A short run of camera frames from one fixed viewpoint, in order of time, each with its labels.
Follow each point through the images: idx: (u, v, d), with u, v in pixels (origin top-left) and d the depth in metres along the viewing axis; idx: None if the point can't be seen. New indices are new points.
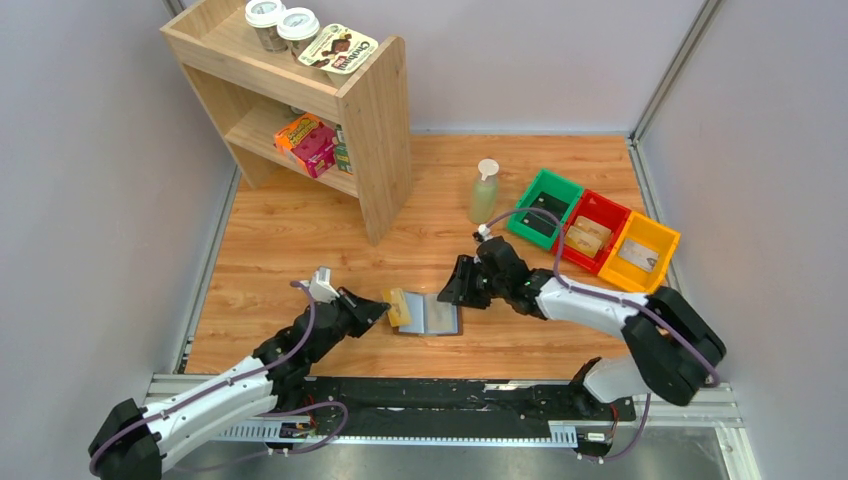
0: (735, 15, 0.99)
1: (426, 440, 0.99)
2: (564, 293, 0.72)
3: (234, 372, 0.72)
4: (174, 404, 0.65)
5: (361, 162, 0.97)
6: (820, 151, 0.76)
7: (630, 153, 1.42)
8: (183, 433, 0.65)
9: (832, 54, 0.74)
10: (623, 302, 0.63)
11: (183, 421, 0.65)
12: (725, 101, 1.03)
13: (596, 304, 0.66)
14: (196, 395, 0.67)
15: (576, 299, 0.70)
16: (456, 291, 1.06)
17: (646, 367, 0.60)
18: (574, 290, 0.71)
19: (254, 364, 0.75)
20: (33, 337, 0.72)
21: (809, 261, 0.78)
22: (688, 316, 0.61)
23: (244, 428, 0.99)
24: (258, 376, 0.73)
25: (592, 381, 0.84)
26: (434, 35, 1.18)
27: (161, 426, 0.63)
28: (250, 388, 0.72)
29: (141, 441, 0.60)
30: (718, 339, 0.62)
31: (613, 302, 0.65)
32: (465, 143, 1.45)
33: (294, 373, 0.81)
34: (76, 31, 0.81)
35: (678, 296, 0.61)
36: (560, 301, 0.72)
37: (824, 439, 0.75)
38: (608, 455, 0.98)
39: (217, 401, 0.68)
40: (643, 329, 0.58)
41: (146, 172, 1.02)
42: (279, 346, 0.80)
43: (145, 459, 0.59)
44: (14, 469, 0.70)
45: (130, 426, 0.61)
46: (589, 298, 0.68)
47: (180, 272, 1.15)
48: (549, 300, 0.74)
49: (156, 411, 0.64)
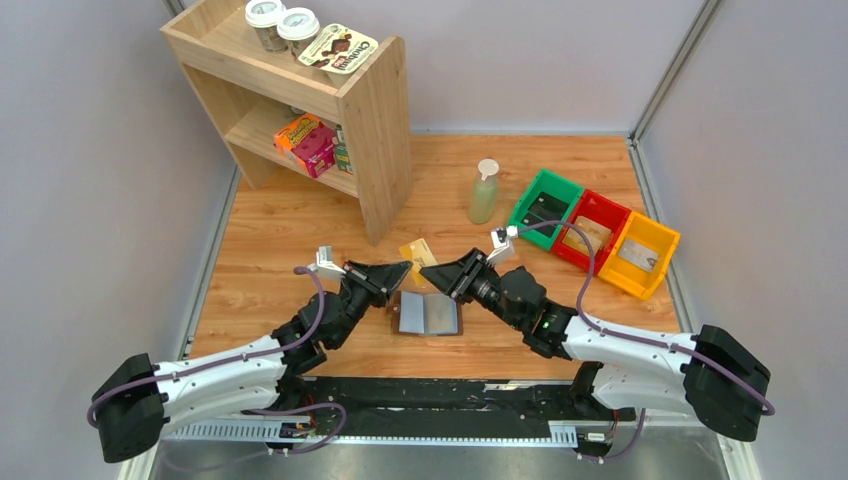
0: (735, 15, 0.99)
1: (427, 440, 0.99)
2: (595, 338, 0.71)
3: (250, 348, 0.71)
4: (187, 368, 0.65)
5: (360, 162, 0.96)
6: (820, 151, 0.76)
7: (630, 153, 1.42)
8: (190, 398, 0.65)
9: (832, 55, 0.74)
10: (672, 348, 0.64)
11: (192, 387, 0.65)
12: (724, 100, 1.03)
13: (639, 350, 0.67)
14: (211, 362, 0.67)
15: (614, 342, 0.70)
16: (447, 280, 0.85)
17: (707, 410, 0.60)
18: (606, 334, 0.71)
19: (270, 343, 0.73)
20: (33, 338, 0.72)
21: (809, 261, 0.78)
22: (735, 351, 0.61)
23: (245, 428, 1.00)
24: (273, 357, 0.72)
25: (604, 392, 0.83)
26: (434, 35, 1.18)
27: (169, 388, 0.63)
28: (263, 368, 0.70)
29: (147, 399, 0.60)
30: (762, 366, 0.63)
31: (660, 348, 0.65)
32: (465, 142, 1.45)
33: (307, 361, 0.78)
34: (75, 31, 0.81)
35: (726, 333, 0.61)
36: (595, 345, 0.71)
37: (826, 440, 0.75)
38: (608, 455, 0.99)
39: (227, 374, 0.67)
40: (708, 382, 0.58)
41: (145, 171, 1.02)
42: (298, 331, 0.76)
43: (148, 419, 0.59)
44: (13, 469, 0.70)
45: (142, 380, 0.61)
46: (631, 345, 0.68)
47: (180, 270, 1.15)
48: (579, 346, 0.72)
49: (168, 371, 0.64)
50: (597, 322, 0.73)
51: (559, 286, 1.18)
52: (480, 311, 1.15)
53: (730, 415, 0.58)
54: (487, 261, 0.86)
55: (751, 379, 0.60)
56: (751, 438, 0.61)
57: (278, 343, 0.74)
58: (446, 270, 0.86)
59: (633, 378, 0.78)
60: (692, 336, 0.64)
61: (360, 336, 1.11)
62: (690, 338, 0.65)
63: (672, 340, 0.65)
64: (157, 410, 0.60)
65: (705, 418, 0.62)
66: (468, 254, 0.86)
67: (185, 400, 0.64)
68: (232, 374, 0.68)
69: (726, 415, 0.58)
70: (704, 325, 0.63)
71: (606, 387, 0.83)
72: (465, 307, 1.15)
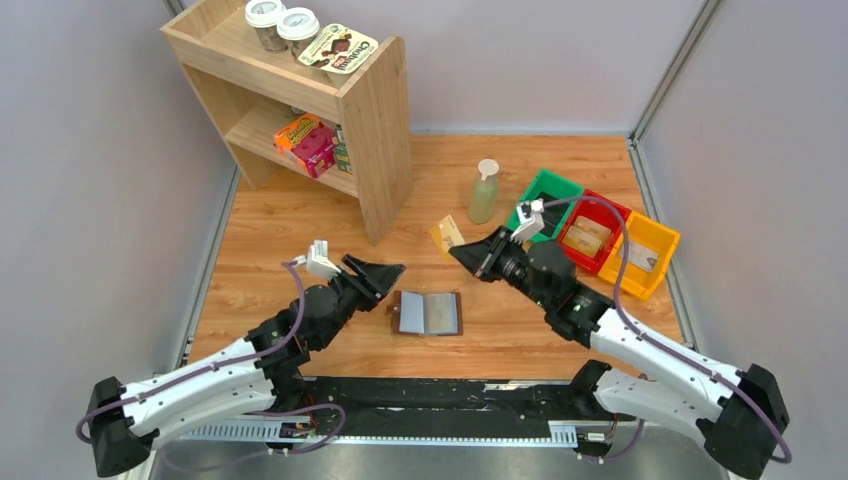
0: (735, 15, 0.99)
1: (427, 440, 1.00)
2: (631, 339, 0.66)
3: (221, 356, 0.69)
4: (153, 388, 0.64)
5: (360, 162, 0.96)
6: (820, 151, 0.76)
7: (630, 153, 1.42)
8: (161, 417, 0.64)
9: (832, 55, 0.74)
10: (714, 377, 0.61)
11: (159, 406, 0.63)
12: (724, 101, 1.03)
13: (675, 367, 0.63)
14: (176, 379, 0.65)
15: (648, 352, 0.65)
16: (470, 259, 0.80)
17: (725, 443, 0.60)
18: (644, 340, 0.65)
19: (245, 348, 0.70)
20: (33, 338, 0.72)
21: (808, 261, 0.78)
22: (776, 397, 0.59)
23: (244, 428, 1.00)
24: (247, 363, 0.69)
25: (607, 394, 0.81)
26: (434, 35, 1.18)
27: (135, 410, 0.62)
28: (236, 375, 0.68)
29: (113, 426, 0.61)
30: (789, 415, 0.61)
31: (700, 373, 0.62)
32: (465, 142, 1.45)
33: (291, 359, 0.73)
34: (75, 31, 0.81)
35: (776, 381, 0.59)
36: (629, 347, 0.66)
37: (827, 440, 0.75)
38: (608, 454, 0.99)
39: (197, 387, 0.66)
40: (742, 420, 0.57)
41: (145, 171, 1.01)
42: (277, 329, 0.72)
43: (116, 443, 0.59)
44: (13, 469, 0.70)
45: (104, 407, 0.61)
46: (669, 360, 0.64)
47: (180, 271, 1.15)
48: (608, 343, 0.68)
49: (133, 394, 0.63)
50: (636, 323, 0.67)
51: None
52: (480, 311, 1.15)
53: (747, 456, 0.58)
54: (512, 238, 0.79)
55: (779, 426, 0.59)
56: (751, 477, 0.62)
57: (253, 345, 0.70)
58: (474, 249, 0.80)
59: (641, 387, 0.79)
60: (736, 371, 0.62)
61: (360, 336, 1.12)
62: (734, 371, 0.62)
63: (713, 369, 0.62)
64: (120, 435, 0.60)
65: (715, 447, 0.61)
66: (494, 232, 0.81)
67: (156, 419, 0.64)
68: (201, 387, 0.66)
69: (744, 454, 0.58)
70: (754, 364, 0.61)
71: (610, 390, 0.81)
72: (465, 307, 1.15)
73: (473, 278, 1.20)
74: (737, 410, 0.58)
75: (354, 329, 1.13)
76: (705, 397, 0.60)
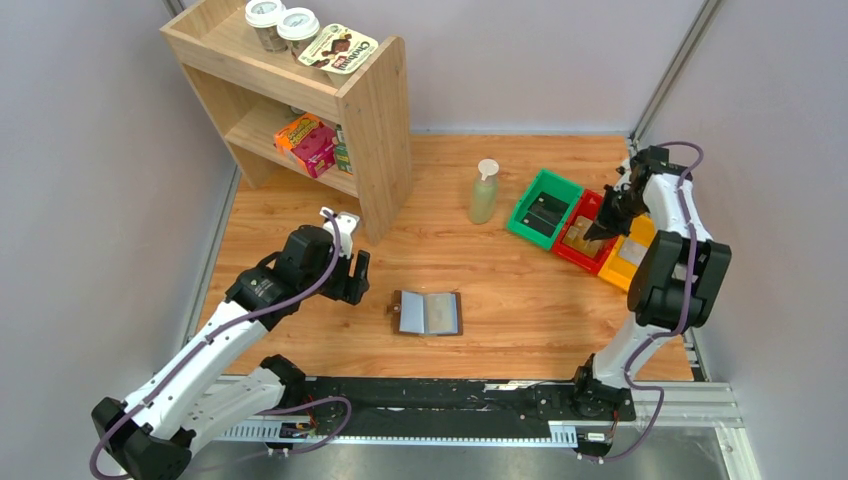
0: (735, 15, 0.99)
1: (426, 440, 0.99)
2: (670, 188, 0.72)
3: (211, 328, 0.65)
4: (155, 389, 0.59)
5: (360, 161, 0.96)
6: (820, 151, 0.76)
7: (630, 153, 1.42)
8: (177, 413, 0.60)
9: (831, 55, 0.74)
10: (688, 224, 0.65)
11: (170, 401, 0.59)
12: (724, 100, 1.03)
13: (671, 211, 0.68)
14: (174, 370, 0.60)
15: (672, 199, 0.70)
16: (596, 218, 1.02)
17: (642, 268, 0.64)
18: (678, 192, 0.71)
19: (226, 309, 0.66)
20: (32, 339, 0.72)
21: (807, 261, 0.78)
22: (713, 276, 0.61)
23: (245, 428, 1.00)
24: (240, 324, 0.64)
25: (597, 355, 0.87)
26: (434, 34, 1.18)
27: (148, 415, 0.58)
28: (235, 338, 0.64)
29: (131, 440, 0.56)
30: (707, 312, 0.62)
31: (682, 220, 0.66)
32: (465, 142, 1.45)
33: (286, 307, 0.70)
34: (75, 32, 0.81)
35: (725, 262, 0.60)
36: (662, 188, 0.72)
37: (827, 441, 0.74)
38: (608, 455, 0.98)
39: (199, 366, 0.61)
40: (670, 252, 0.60)
41: (145, 170, 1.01)
42: (257, 277, 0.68)
43: (143, 454, 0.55)
44: (13, 470, 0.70)
45: (113, 427, 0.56)
46: (676, 207, 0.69)
47: (180, 271, 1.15)
48: (656, 182, 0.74)
49: (137, 403, 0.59)
50: (686, 186, 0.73)
51: (559, 285, 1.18)
52: (480, 311, 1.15)
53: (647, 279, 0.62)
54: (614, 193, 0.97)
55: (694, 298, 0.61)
56: (640, 321, 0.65)
57: (234, 303, 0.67)
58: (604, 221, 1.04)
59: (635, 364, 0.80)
60: (706, 236, 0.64)
61: (360, 336, 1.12)
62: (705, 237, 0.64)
63: (696, 225, 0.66)
64: (145, 443, 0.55)
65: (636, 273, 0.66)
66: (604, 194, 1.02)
67: (174, 415, 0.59)
68: (204, 365, 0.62)
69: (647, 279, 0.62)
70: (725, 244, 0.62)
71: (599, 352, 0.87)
72: (465, 307, 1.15)
73: (473, 279, 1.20)
74: (677, 236, 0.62)
75: (354, 329, 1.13)
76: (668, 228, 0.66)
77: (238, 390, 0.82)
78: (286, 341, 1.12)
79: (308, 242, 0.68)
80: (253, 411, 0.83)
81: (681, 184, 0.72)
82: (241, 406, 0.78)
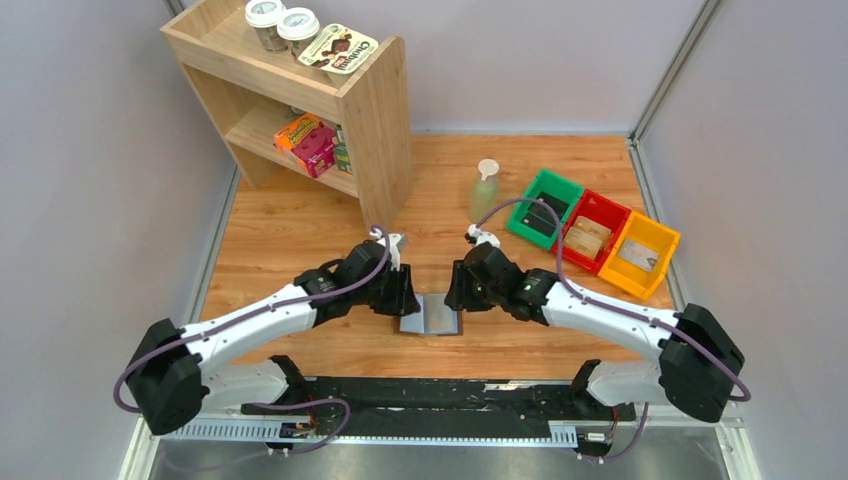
0: (735, 16, 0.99)
1: (426, 440, 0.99)
2: (577, 305, 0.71)
3: (275, 298, 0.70)
4: (215, 327, 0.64)
5: (361, 162, 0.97)
6: (820, 151, 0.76)
7: (630, 153, 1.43)
8: (222, 356, 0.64)
9: (831, 56, 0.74)
10: (652, 323, 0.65)
11: (223, 344, 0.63)
12: (724, 101, 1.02)
13: (619, 322, 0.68)
14: (237, 317, 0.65)
15: (597, 314, 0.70)
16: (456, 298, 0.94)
17: (679, 388, 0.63)
18: (588, 303, 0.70)
19: (294, 292, 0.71)
20: (31, 339, 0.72)
21: (808, 260, 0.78)
22: (717, 338, 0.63)
23: (245, 428, 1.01)
24: (302, 304, 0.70)
25: (598, 386, 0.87)
26: (435, 35, 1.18)
27: (201, 348, 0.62)
28: (293, 315, 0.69)
29: (180, 361, 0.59)
30: (736, 351, 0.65)
31: (640, 321, 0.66)
32: (465, 142, 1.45)
33: (338, 305, 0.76)
34: (75, 33, 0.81)
35: (708, 316, 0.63)
36: (579, 314, 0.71)
37: (826, 441, 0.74)
38: (608, 455, 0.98)
39: (256, 325, 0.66)
40: (682, 357, 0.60)
41: (144, 170, 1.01)
42: (322, 276, 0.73)
43: (185, 379, 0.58)
44: (14, 470, 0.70)
45: (169, 345, 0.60)
46: (612, 315, 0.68)
47: (180, 271, 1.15)
48: (557, 312, 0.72)
49: (196, 332, 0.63)
50: (581, 289, 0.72)
51: None
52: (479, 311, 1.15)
53: (704, 395, 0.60)
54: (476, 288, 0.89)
55: (728, 362, 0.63)
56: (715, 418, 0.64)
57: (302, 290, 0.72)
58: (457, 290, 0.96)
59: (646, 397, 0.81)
60: (675, 314, 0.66)
61: (360, 336, 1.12)
62: (672, 315, 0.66)
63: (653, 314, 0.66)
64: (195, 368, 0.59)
65: (673, 395, 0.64)
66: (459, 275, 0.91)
67: (218, 357, 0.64)
68: (261, 326, 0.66)
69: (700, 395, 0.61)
70: (689, 304, 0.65)
71: (599, 380, 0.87)
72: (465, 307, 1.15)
73: None
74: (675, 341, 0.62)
75: (354, 329, 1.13)
76: (649, 341, 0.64)
77: (247, 370, 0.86)
78: (286, 341, 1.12)
79: (369, 257, 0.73)
80: (252, 398, 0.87)
81: (584, 297, 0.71)
82: (237, 389, 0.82)
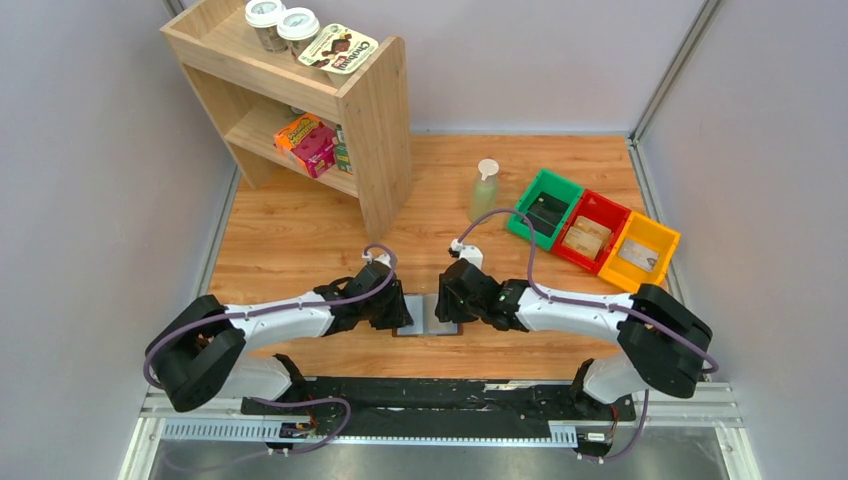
0: (735, 16, 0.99)
1: (426, 440, 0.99)
2: (545, 305, 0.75)
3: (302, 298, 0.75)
4: (256, 309, 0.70)
5: (361, 162, 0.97)
6: (820, 151, 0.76)
7: (630, 153, 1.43)
8: (257, 336, 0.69)
9: (831, 56, 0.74)
10: (610, 307, 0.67)
11: (261, 327, 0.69)
12: (724, 101, 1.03)
13: (583, 312, 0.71)
14: (276, 305, 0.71)
15: (562, 309, 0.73)
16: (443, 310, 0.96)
17: (648, 368, 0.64)
18: (554, 300, 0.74)
19: (315, 296, 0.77)
20: (31, 339, 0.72)
21: (808, 260, 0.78)
22: (674, 311, 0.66)
23: (245, 428, 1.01)
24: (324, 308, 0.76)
25: (593, 385, 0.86)
26: (435, 35, 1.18)
27: (243, 325, 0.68)
28: (316, 316, 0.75)
29: (225, 334, 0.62)
30: (701, 323, 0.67)
31: (600, 309, 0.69)
32: (465, 142, 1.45)
33: (348, 318, 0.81)
34: (75, 33, 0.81)
35: (661, 292, 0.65)
36: (545, 312, 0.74)
37: (826, 441, 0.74)
38: (608, 455, 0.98)
39: (288, 316, 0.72)
40: (641, 338, 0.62)
41: (144, 170, 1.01)
42: (335, 289, 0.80)
43: (229, 350, 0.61)
44: (13, 471, 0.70)
45: (215, 317, 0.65)
46: (574, 308, 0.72)
47: (180, 271, 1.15)
48: (529, 313, 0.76)
49: (240, 311, 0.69)
50: (547, 289, 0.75)
51: (558, 286, 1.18)
52: None
53: (672, 371, 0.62)
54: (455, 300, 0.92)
55: (691, 335, 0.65)
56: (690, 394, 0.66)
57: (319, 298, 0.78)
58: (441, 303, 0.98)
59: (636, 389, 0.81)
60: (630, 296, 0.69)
61: (360, 336, 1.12)
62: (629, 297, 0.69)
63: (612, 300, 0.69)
64: (241, 338, 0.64)
65: (647, 376, 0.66)
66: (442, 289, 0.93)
67: (254, 337, 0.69)
68: (292, 318, 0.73)
69: (667, 372, 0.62)
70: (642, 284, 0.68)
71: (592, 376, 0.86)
72: None
73: None
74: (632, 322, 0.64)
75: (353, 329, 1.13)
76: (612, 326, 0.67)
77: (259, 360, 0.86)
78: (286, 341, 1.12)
79: (377, 277, 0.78)
80: (255, 393, 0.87)
81: (545, 296, 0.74)
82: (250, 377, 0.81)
